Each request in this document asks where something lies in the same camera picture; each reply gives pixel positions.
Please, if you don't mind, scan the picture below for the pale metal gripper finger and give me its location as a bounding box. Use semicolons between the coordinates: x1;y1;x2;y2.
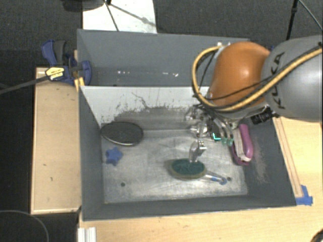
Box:
188;139;208;164
189;124;206;139

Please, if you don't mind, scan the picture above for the purple plastic tool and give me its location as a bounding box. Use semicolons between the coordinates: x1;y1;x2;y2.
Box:
230;124;254;166

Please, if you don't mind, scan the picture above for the dark grey oval disc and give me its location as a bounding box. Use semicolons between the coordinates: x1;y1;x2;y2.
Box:
100;121;144;147

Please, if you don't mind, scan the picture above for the blue star-shaped toy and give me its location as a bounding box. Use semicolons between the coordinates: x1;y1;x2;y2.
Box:
105;146;124;167

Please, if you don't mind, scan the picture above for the grey metal bin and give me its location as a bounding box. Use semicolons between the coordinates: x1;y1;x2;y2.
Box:
75;28;297;221

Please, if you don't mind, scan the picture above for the pale wood board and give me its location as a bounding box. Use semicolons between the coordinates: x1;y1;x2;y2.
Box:
30;67;83;215

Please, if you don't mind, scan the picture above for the green oval brush clear handle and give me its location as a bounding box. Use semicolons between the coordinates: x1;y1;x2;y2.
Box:
166;158;228;186

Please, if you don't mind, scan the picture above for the black cylinder on white bracket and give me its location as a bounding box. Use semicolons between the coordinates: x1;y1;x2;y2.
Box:
250;107;280;126

